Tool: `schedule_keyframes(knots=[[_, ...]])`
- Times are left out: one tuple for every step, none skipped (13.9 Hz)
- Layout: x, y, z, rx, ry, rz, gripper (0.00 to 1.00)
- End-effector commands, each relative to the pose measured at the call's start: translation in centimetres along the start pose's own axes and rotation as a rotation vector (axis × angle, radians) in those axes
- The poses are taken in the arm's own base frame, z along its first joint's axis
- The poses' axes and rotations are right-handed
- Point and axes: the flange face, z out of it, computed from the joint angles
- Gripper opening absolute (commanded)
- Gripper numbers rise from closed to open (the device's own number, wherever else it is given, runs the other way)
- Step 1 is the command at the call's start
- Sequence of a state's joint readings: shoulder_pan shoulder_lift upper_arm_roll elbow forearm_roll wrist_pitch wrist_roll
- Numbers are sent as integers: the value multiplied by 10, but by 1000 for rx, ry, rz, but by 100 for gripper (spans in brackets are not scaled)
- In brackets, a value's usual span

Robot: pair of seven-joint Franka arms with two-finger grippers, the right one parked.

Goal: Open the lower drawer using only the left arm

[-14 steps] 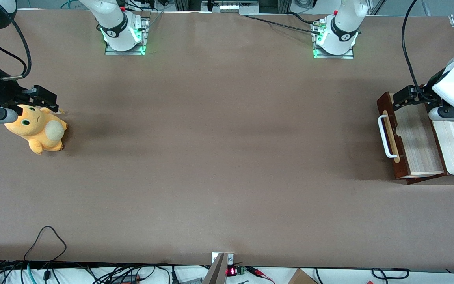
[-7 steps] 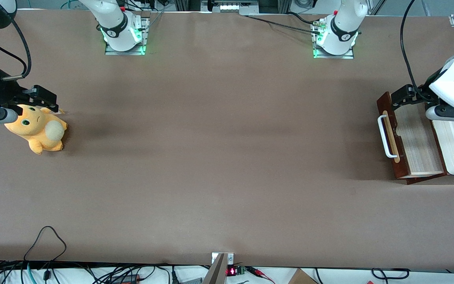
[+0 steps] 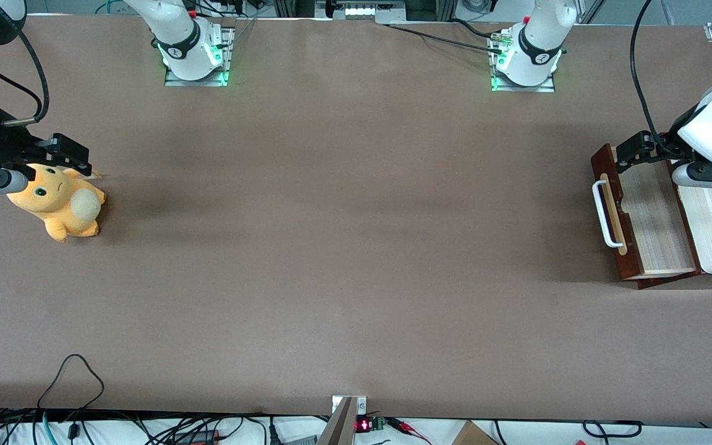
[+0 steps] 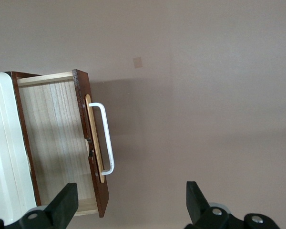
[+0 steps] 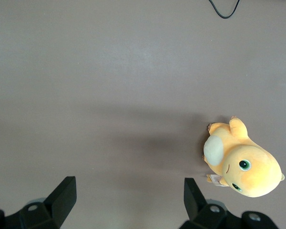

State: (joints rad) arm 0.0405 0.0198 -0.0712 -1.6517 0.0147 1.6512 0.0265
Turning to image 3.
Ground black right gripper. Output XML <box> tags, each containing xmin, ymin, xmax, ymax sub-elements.
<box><xmin>0</xmin><ymin>122</ymin><xmax>93</xmax><ymax>179</ymax></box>

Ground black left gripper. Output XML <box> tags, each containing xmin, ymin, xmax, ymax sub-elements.
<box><xmin>615</xmin><ymin>106</ymin><xmax>706</xmax><ymax>174</ymax></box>

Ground dark wooden drawer with handle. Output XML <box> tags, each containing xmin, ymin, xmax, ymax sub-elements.
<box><xmin>590</xmin><ymin>143</ymin><xmax>703</xmax><ymax>290</ymax></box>

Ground white drawer handle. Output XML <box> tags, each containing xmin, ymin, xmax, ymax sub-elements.
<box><xmin>591</xmin><ymin>175</ymin><xmax>624</xmax><ymax>248</ymax></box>

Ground orange plush dinosaur toy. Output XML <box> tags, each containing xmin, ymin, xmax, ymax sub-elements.
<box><xmin>6</xmin><ymin>163</ymin><xmax>107</xmax><ymax>243</ymax></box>

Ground white cabinet box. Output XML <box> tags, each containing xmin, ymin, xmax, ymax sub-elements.
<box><xmin>671</xmin><ymin>176</ymin><xmax>712</xmax><ymax>290</ymax></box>

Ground brown cardboard box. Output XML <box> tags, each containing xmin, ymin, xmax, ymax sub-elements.
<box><xmin>452</xmin><ymin>420</ymin><xmax>500</xmax><ymax>445</ymax></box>

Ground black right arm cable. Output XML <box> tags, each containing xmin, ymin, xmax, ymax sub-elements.
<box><xmin>0</xmin><ymin>28</ymin><xmax>49</xmax><ymax>127</ymax></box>

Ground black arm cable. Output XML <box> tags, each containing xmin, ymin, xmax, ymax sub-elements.
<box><xmin>0</xmin><ymin>28</ymin><xmax>49</xmax><ymax>127</ymax></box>
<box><xmin>630</xmin><ymin>0</ymin><xmax>678</xmax><ymax>155</ymax></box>

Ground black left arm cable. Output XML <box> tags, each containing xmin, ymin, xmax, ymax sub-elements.
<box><xmin>630</xmin><ymin>0</ymin><xmax>678</xmax><ymax>155</ymax></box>

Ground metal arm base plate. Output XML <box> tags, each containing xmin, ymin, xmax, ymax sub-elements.
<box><xmin>489</xmin><ymin>28</ymin><xmax>556</xmax><ymax>93</ymax></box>
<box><xmin>163</xmin><ymin>25</ymin><xmax>236</xmax><ymax>87</ymax></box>

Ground thin black looped cable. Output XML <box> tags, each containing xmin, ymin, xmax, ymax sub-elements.
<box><xmin>36</xmin><ymin>354</ymin><xmax>106</xmax><ymax>412</ymax></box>

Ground long black power cable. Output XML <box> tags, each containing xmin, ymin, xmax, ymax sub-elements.
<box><xmin>384</xmin><ymin>17</ymin><xmax>508</xmax><ymax>55</ymax></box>

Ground black flat loop cable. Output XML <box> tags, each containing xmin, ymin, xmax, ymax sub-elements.
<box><xmin>582</xmin><ymin>419</ymin><xmax>642</xmax><ymax>438</ymax></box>

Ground metal frame with light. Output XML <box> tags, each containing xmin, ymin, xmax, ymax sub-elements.
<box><xmin>316</xmin><ymin>0</ymin><xmax>406</xmax><ymax>23</ymax></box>

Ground red clip wires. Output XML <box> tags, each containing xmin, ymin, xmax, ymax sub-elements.
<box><xmin>386</xmin><ymin>418</ymin><xmax>432</xmax><ymax>443</ymax></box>

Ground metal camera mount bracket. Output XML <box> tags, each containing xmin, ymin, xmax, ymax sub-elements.
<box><xmin>318</xmin><ymin>396</ymin><xmax>368</xmax><ymax>445</ymax></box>

